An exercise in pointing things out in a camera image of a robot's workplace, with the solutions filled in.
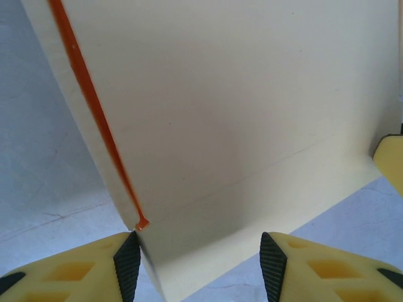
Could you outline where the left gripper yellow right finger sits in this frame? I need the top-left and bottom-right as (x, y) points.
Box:
(259, 232), (403, 302)

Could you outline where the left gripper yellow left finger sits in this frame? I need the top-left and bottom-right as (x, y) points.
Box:
(0, 231), (141, 302)

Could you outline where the yellow paper box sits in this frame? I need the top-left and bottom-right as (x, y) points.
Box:
(19, 0), (403, 302)

